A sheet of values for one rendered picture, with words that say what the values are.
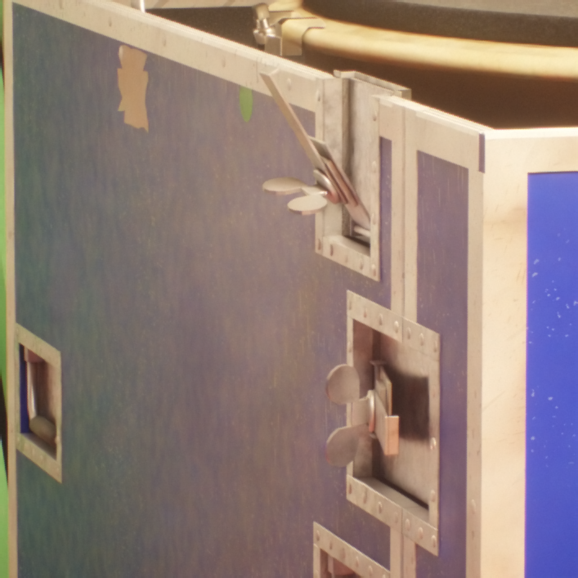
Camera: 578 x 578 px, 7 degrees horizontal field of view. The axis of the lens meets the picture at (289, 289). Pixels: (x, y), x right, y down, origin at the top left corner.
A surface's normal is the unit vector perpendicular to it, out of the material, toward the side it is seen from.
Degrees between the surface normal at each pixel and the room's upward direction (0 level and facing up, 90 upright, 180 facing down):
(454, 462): 90
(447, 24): 90
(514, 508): 90
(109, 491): 90
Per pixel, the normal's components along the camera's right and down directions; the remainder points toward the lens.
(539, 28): -0.64, 0.11
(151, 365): -0.96, 0.04
